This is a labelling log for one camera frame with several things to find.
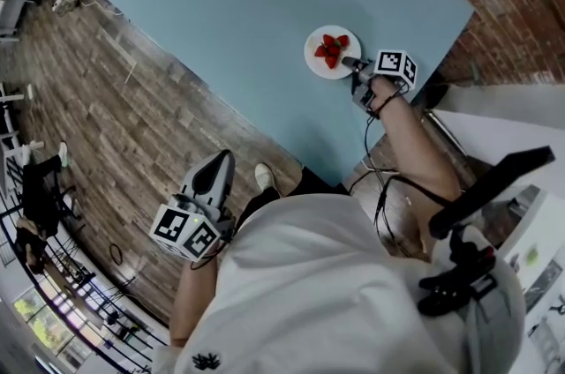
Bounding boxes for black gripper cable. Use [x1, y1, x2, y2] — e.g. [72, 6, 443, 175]
[189, 237, 231, 272]
[364, 83, 426, 258]

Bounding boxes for person's black shorts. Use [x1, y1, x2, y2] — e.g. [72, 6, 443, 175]
[233, 167, 343, 232]

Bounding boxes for white desk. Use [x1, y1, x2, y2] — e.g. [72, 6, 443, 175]
[423, 83, 565, 188]

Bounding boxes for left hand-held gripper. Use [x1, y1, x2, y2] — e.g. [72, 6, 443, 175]
[148, 149, 235, 263]

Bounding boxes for person's white shirt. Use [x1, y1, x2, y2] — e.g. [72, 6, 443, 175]
[152, 193, 526, 374]

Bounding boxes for white round plate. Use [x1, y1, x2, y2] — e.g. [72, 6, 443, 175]
[303, 25, 362, 81]

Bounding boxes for grey shoulder strap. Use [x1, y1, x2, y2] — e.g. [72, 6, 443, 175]
[458, 274, 507, 347]

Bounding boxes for person's left forearm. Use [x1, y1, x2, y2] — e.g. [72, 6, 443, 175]
[169, 255, 222, 349]

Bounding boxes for person's right forearm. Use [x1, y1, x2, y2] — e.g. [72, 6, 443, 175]
[373, 76, 463, 206]

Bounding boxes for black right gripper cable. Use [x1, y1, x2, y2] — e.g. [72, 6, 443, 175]
[364, 83, 426, 258]

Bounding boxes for black harness buckle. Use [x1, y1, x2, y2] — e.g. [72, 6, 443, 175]
[417, 226, 498, 318]

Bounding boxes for light blue table top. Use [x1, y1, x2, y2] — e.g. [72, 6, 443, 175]
[107, 0, 476, 188]

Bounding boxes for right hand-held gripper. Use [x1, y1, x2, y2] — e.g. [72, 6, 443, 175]
[342, 49, 418, 113]

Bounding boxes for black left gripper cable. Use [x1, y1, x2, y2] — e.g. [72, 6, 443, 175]
[189, 237, 231, 272]

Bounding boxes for person's left white shoe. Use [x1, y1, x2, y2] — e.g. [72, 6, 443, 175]
[254, 162, 277, 192]

